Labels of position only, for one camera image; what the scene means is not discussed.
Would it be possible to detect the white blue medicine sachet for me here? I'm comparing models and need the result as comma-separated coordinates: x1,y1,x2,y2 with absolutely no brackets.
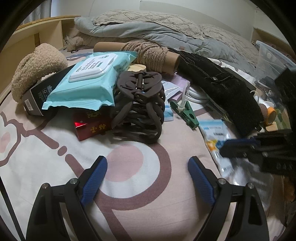
199,120,233,178

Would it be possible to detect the orange clear tape roll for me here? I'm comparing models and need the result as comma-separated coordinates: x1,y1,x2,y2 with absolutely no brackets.
258,99,276,126

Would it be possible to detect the black fuzzy glove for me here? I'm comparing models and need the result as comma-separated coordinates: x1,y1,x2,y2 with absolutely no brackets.
169,48,263,138

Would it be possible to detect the green clothes peg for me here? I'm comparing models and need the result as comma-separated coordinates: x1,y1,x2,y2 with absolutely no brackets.
170,100,199,130

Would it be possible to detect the clear plastic storage bin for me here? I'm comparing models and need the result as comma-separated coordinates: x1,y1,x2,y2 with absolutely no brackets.
254,40,295,130

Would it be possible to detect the beige textured pillow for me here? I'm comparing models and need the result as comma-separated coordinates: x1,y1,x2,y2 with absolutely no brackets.
93,9,205,39
198,24,259,66

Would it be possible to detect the patterned pink white blanket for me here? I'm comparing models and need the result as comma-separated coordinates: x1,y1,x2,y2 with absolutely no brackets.
1,95,219,240

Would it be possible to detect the red cigarette box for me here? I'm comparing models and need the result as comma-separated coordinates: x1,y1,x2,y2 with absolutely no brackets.
73,110,112,141

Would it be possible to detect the black cardboard box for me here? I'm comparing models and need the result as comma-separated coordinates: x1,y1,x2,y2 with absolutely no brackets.
21,65,74,116

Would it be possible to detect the grey blue duvet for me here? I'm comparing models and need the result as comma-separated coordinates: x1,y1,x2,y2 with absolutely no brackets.
74,16,256,75

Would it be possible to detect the round wooden disc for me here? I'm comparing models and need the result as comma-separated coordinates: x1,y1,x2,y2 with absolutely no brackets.
127,64,147,72

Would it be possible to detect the teal wet wipes pack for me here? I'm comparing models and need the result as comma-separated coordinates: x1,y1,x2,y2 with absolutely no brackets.
42,51,137,110

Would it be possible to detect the beige fluffy slipper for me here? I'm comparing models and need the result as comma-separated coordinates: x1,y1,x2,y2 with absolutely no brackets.
11,43,68,103

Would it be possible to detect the wooden bedside shelf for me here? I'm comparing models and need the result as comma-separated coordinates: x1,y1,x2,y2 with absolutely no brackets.
1,15,76,100

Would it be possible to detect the cardboard tube with beige rope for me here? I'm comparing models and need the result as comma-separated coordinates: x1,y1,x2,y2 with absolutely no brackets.
93,41,180,75

